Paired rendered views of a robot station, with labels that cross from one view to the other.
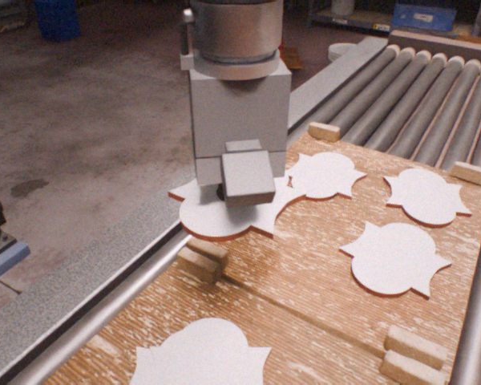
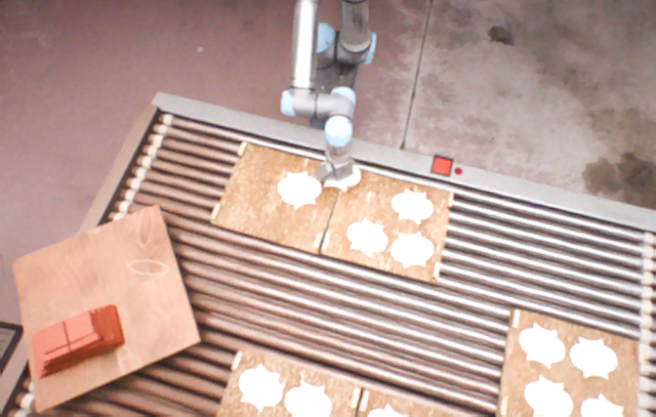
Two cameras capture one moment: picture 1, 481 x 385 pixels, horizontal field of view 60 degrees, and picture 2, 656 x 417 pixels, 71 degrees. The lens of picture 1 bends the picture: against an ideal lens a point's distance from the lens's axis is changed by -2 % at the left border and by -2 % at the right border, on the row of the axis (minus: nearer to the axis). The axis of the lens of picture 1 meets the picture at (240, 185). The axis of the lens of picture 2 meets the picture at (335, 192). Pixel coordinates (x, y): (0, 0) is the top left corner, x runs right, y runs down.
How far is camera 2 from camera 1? 1.37 m
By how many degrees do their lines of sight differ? 52
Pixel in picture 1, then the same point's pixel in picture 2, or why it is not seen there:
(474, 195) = (422, 272)
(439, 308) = (348, 252)
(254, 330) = (322, 198)
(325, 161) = (422, 205)
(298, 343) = (322, 212)
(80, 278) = not seen: hidden behind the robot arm
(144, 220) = (363, 148)
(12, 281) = (419, 84)
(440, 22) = not seen: outside the picture
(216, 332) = (315, 188)
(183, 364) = (304, 184)
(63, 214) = (486, 75)
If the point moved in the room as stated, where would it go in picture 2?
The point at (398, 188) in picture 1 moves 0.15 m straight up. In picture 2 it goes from (411, 238) to (417, 224)
